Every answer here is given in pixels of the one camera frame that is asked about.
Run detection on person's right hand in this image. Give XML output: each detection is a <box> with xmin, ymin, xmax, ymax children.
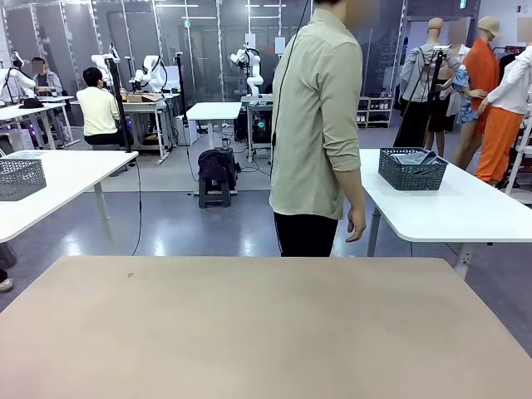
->
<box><xmin>345</xmin><ymin>206</ymin><xmax>368</xmax><ymax>244</ymax></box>

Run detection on person's right forearm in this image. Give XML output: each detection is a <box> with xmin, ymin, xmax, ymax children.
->
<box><xmin>333</xmin><ymin>165</ymin><xmax>367</xmax><ymax>214</ymax></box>

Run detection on grey perforated plastic basket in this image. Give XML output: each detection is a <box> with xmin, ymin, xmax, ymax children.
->
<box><xmin>377</xmin><ymin>147</ymin><xmax>449</xmax><ymax>191</ymax></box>
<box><xmin>0</xmin><ymin>157</ymin><xmax>47</xmax><ymax>202</ymax></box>

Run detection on person in beige shirt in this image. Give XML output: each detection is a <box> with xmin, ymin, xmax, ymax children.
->
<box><xmin>268</xmin><ymin>0</ymin><xmax>380</xmax><ymax>258</ymax></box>

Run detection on wooden shoe rack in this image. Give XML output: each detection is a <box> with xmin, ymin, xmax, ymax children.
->
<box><xmin>357</xmin><ymin>96</ymin><xmax>395</xmax><ymax>129</ymax></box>

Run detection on computer with glowing fan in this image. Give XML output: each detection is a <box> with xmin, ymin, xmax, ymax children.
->
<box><xmin>249</xmin><ymin>108</ymin><xmax>271</xmax><ymax>145</ymax></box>

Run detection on grey plastic step stool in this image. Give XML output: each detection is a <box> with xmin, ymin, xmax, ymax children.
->
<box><xmin>198</xmin><ymin>177</ymin><xmax>232</xmax><ymax>209</ymax></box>

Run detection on white robot stand desk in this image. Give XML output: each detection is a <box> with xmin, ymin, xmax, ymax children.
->
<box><xmin>239</xmin><ymin>95</ymin><xmax>273</xmax><ymax>164</ymax></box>

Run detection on mannequin in orange trousers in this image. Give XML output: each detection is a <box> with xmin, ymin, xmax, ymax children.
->
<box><xmin>473</xmin><ymin>18</ymin><xmax>532</xmax><ymax>186</ymax></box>

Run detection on mannequin in grey shirt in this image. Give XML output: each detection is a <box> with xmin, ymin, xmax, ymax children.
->
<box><xmin>398</xmin><ymin>17</ymin><xmax>463</xmax><ymax>158</ymax></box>

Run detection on mannequin in floral dress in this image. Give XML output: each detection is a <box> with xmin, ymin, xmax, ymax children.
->
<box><xmin>440</xmin><ymin>18</ymin><xmax>480</xmax><ymax>168</ymax></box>

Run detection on white metal rack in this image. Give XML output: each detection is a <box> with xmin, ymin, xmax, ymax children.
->
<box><xmin>503</xmin><ymin>111</ymin><xmax>532</xmax><ymax>196</ymax></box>

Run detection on white standing desk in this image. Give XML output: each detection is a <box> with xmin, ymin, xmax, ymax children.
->
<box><xmin>185</xmin><ymin>101</ymin><xmax>243</xmax><ymax>151</ymax></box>

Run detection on mannequin in orange jacket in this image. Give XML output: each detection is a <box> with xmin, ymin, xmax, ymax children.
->
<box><xmin>461</xmin><ymin>16</ymin><xmax>505</xmax><ymax>138</ymax></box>

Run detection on thin black pole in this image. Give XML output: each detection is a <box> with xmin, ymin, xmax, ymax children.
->
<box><xmin>174</xmin><ymin>52</ymin><xmax>189</xmax><ymax>126</ymax></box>

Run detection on white workbench desk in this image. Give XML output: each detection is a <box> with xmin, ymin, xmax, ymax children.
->
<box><xmin>69</xmin><ymin>91</ymin><xmax>180</xmax><ymax>165</ymax></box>

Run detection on cardboard box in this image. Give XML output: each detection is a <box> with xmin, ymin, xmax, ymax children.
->
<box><xmin>126</xmin><ymin>92</ymin><xmax>164</xmax><ymax>104</ymax></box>

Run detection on black tripod pole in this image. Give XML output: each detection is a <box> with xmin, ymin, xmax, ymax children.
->
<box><xmin>103</xmin><ymin>53</ymin><xmax>135</xmax><ymax>154</ymax></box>

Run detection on seated person in yellow top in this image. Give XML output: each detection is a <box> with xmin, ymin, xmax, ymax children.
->
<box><xmin>76</xmin><ymin>67</ymin><xmax>135</xmax><ymax>151</ymax></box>

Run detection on clear plastic container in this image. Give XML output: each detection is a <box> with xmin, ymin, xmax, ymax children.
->
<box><xmin>2</xmin><ymin>150</ymin><xmax>45</xmax><ymax>160</ymax></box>

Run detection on seated person in grey jacket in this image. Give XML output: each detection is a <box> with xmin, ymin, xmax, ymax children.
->
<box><xmin>31</xmin><ymin>57</ymin><xmax>64</xmax><ymax>96</ymax></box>

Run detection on white office desk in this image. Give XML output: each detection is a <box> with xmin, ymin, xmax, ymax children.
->
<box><xmin>0</xmin><ymin>96</ymin><xmax>75</xmax><ymax>145</ymax></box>

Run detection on thin black cable on person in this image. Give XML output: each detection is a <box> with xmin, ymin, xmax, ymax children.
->
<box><xmin>270</xmin><ymin>0</ymin><xmax>312</xmax><ymax>258</ymax></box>

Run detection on black camera tripod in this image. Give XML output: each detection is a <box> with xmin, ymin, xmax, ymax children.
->
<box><xmin>392</xmin><ymin>45</ymin><xmax>448</xmax><ymax>149</ymax></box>

